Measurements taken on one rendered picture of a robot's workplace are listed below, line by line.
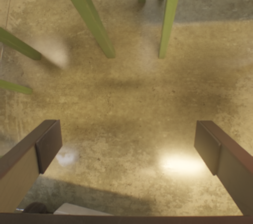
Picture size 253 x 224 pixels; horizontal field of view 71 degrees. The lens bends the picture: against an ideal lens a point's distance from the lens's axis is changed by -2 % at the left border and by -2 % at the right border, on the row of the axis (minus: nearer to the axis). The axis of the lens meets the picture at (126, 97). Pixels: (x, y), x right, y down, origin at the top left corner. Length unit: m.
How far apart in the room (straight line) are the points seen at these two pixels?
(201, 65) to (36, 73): 0.84
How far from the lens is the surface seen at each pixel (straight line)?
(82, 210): 0.89
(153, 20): 0.99
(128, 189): 0.90
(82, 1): 0.55
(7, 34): 0.91
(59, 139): 0.17
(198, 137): 0.17
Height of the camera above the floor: 0.85
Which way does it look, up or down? 79 degrees down
